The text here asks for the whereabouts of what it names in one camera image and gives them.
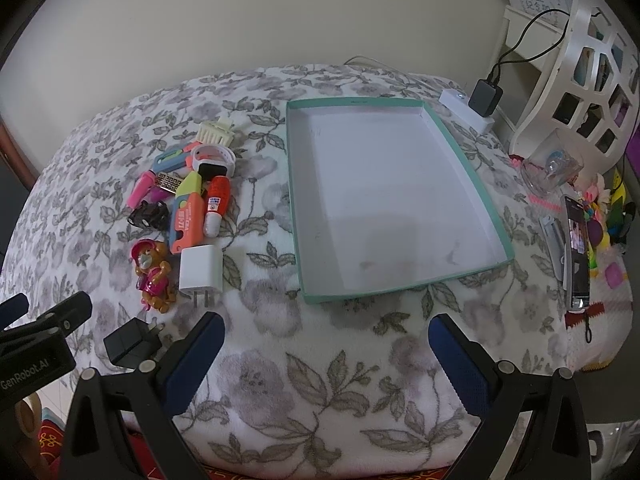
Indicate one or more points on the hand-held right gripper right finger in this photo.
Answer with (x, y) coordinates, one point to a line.
(460, 360)

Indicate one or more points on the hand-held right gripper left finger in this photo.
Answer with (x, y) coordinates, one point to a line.
(195, 360)

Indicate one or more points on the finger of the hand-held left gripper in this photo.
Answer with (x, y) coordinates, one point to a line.
(12, 307)
(70, 312)

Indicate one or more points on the black charger plug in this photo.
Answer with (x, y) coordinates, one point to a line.
(127, 342)

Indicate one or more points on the white charger plug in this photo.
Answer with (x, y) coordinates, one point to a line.
(200, 267)

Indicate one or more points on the pink puppy figurine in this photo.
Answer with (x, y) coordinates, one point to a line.
(154, 272)

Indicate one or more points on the black toy car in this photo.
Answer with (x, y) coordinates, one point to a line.
(148, 215)

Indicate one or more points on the red glue stick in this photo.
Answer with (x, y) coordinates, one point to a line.
(218, 200)

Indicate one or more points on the gold patterned lighter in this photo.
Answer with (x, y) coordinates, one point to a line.
(169, 182)

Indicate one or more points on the teal cardboard box lid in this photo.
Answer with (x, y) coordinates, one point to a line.
(390, 200)

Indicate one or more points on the small blue orange toy knife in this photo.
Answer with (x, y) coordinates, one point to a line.
(167, 159)

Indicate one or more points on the white smartwatch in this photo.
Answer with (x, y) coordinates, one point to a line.
(210, 166)

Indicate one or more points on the cream hair claw clip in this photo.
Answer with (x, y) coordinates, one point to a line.
(216, 132)

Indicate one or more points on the tape roll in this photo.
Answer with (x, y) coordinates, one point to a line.
(27, 412)

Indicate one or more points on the grey floral blanket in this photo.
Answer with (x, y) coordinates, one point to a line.
(310, 370)

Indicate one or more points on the grey phone stand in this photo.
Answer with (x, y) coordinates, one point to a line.
(554, 245)

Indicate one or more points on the white crochet mat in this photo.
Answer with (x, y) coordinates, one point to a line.
(607, 320)

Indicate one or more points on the smartphone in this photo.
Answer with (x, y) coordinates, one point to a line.
(577, 250)

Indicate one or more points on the colourful toy pile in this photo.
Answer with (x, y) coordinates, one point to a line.
(602, 210)

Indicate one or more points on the clear glass cup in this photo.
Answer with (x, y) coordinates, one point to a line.
(550, 165)

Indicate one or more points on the white power strip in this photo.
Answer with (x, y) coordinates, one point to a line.
(457, 105)

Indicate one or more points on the black power adapter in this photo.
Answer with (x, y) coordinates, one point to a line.
(485, 99)

